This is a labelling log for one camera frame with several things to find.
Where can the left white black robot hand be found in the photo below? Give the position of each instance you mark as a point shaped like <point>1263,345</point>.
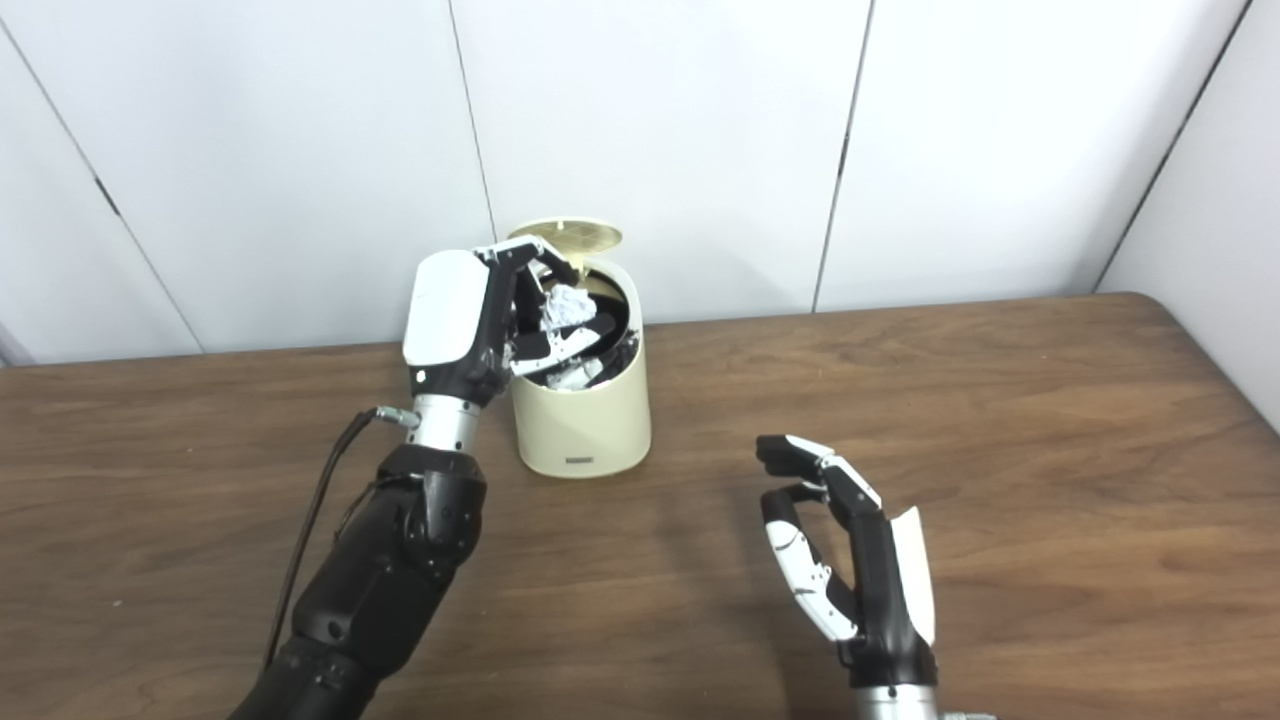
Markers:
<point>445,310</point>

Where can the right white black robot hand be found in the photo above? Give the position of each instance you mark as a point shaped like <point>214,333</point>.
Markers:
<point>885,590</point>

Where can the white paper ball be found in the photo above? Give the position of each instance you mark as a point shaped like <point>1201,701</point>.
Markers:
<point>566,308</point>

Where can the cream round bin lid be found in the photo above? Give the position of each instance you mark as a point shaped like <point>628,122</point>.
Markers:
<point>580,237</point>

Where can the black bin liner bag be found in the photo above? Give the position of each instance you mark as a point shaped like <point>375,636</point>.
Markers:
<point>618,355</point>

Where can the cream-colored round bin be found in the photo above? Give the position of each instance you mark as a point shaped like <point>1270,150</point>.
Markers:
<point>585,425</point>

